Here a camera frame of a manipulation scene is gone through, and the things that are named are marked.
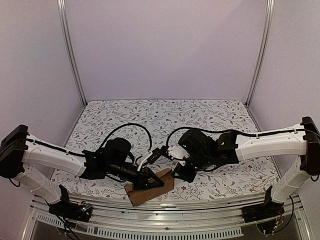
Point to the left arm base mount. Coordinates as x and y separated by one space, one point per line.
80 211

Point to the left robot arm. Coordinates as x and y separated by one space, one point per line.
21 151

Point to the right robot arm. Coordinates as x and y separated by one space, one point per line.
196 152

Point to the brown cardboard box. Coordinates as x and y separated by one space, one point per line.
141 196

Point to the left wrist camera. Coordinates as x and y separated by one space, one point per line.
148 158

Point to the left aluminium frame post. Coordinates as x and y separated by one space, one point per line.
62 10

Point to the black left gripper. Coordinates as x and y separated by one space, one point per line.
141 181

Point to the right aluminium frame post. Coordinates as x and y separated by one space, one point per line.
261 53

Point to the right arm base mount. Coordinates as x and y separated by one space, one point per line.
262 211

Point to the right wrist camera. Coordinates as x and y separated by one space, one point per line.
176 152

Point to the aluminium frame post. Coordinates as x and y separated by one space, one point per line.
261 53
62 10

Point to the floral patterned table mat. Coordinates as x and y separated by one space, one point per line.
151 123

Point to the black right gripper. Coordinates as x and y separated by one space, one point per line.
183 169

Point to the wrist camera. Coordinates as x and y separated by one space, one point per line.
148 158
176 152

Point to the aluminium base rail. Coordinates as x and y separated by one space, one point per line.
214 219

